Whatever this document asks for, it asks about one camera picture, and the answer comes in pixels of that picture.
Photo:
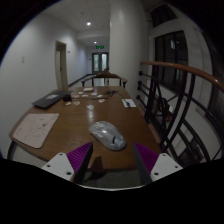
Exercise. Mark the small tan flat piece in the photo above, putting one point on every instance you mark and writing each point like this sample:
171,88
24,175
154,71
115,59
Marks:
76,103
68,103

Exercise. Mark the white rectangular card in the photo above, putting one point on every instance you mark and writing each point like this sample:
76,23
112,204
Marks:
88,89

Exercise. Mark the wooden handrail black metal railing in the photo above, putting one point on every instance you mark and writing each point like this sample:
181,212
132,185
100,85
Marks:
186,68

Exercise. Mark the glass double door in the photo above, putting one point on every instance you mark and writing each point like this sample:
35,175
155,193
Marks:
100,62

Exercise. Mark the small white flat piece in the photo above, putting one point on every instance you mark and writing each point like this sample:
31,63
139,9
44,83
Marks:
90,107

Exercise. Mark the white marble-print mouse pad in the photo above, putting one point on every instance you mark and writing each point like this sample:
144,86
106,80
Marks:
35,130

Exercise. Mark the small black box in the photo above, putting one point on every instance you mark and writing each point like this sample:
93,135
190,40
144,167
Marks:
67,98

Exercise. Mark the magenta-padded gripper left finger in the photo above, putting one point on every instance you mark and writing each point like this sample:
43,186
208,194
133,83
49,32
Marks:
63,165

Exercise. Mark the dark framed window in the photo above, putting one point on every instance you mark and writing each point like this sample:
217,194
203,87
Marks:
171,60

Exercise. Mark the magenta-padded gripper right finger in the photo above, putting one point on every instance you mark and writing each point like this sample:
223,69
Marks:
165,165

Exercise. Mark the wooden armchair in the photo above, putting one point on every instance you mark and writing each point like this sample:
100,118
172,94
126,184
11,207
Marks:
106,75

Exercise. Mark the small pinkish flat piece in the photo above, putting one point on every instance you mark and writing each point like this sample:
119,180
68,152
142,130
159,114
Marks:
101,100

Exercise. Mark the black closed laptop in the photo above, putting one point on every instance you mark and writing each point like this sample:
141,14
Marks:
50,99

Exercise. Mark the green exit sign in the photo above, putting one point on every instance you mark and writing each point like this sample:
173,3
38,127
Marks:
100,47

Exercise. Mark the open side doorway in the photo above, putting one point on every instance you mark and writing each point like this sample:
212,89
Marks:
61,65

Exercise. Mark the clear translucent computer mouse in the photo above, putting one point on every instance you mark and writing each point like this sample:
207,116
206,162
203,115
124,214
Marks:
106,135

